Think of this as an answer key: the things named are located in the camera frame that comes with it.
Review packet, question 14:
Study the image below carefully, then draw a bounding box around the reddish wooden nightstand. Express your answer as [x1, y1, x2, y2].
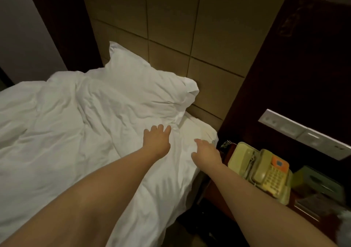
[200, 140, 351, 247]

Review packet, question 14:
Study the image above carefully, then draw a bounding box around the person's left hand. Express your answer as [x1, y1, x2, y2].
[143, 124, 172, 160]

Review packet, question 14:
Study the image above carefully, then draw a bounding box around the yellow telephone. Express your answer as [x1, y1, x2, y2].
[227, 141, 294, 206]

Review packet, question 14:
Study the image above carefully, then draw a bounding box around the dark wooden wall panel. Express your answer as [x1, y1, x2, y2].
[219, 0, 351, 179]

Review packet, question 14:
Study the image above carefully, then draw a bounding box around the person's right forearm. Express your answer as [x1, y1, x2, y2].
[205, 162, 338, 247]

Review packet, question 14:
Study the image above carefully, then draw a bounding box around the white duvet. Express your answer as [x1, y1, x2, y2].
[0, 71, 220, 247]

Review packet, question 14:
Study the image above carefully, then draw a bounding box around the person's left forearm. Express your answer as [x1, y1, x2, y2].
[0, 145, 165, 247]

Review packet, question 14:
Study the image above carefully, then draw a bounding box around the white pillow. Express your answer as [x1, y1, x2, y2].
[101, 41, 200, 127]

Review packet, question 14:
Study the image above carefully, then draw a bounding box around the pale green box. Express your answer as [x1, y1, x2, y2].
[291, 166, 347, 202]

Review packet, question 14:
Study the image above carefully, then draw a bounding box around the beige padded headboard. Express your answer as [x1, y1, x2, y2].
[79, 0, 287, 131]

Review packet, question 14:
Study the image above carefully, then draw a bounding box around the person's right hand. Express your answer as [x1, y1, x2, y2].
[191, 138, 224, 171]

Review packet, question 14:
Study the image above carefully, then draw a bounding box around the white bed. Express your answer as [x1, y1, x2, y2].
[0, 41, 220, 247]

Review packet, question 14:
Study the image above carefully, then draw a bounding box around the dark wooden column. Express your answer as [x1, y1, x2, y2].
[24, 0, 103, 87]

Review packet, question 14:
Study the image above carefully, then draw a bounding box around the white switch panel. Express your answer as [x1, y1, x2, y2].
[258, 109, 351, 162]

